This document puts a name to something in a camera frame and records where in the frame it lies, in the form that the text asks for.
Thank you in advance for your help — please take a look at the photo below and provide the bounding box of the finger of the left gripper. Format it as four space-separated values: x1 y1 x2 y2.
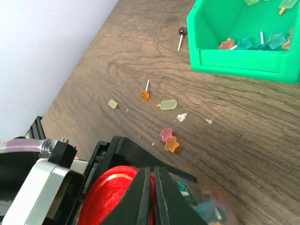
110 136 197 183

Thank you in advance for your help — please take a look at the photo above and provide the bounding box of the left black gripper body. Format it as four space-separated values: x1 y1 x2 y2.
82 140 118 195

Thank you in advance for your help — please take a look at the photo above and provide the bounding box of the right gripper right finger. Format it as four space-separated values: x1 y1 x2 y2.
154 166 206 225

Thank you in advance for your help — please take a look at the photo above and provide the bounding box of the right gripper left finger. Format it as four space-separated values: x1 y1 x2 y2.
101 167 151 225

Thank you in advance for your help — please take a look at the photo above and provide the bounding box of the red jar lid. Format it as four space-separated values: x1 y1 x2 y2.
78 165 157 225

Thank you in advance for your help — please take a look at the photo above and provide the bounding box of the clear plastic jar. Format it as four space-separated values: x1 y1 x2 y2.
173 178 239 225

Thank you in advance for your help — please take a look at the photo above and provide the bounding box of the green double candy bin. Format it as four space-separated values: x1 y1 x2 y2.
187 0 300 83

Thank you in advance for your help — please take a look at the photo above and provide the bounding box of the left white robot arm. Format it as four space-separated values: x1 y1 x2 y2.
0 136 197 224

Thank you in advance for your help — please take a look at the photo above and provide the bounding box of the spilled pink star candy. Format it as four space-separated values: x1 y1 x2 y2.
159 127 173 142

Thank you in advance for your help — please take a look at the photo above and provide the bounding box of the spilled pale green candy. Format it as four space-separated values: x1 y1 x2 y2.
108 99 118 109

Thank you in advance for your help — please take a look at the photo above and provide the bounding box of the spilled small orange lollipop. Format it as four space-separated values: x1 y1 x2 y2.
141 80 150 100

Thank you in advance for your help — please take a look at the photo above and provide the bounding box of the spilled green popsicle candy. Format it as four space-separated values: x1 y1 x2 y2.
157 99 178 110

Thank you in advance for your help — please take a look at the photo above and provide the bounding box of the spilled dark lollipop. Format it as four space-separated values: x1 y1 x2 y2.
177 27 188 51

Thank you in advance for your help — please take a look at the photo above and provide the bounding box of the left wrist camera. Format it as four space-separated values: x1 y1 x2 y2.
2 159 88 225

